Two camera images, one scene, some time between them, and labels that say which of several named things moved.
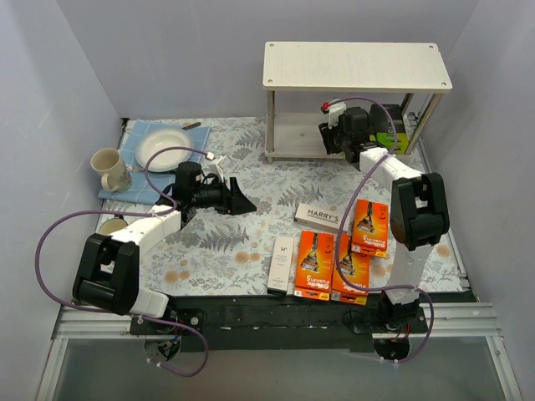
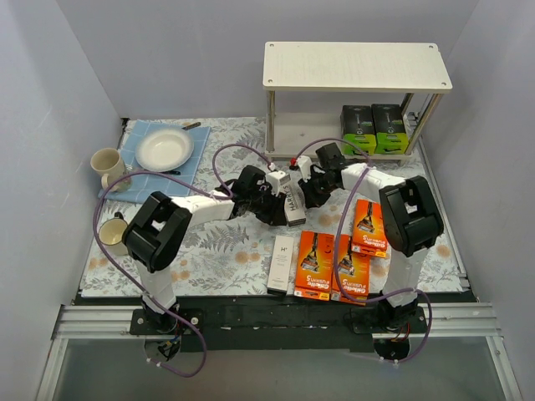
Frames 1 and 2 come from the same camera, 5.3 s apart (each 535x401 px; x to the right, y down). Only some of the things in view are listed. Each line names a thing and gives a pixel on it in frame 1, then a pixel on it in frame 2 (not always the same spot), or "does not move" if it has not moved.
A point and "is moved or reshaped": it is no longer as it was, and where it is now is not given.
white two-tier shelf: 349,68 does not move
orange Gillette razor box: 354,268 does not move
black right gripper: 328,136 to 312,190
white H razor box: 280,265 does not move
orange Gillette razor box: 314,276 does not move
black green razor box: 385,126 is moved or reshaped
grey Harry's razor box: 319,217 to 294,205
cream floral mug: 115,177 does not move
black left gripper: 228,196 to 272,207
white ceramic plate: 157,139 does not move
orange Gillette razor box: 369,231 does not move
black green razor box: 394,135 does not move
